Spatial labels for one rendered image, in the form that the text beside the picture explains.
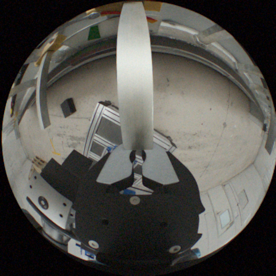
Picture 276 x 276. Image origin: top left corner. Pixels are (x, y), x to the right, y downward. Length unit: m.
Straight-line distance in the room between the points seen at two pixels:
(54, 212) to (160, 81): 1.07
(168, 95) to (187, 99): 0.24
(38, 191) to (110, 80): 0.99
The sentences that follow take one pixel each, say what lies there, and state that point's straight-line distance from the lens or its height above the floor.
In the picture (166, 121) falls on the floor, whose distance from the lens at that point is 1.02.
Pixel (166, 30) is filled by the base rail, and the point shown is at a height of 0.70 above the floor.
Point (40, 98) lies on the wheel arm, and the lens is 0.27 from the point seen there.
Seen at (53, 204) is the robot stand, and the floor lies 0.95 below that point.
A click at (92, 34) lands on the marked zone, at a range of 0.31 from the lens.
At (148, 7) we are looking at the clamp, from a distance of 0.24.
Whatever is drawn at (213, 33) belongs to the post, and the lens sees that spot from 0.32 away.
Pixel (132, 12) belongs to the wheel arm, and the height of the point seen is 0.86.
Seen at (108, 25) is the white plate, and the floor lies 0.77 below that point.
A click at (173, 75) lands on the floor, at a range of 1.02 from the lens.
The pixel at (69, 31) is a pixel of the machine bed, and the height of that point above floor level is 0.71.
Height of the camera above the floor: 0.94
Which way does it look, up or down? 61 degrees down
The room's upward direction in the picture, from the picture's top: 178 degrees counter-clockwise
